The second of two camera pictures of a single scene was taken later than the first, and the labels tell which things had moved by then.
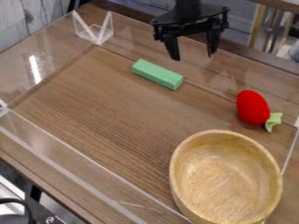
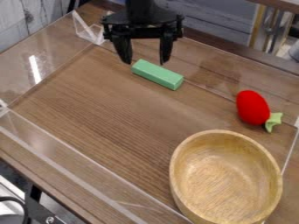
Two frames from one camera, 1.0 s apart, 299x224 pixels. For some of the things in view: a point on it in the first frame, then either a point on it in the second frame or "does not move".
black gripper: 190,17 → 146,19
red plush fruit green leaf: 253,109 does not move
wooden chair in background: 272,23 does not move
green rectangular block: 157,74 does not move
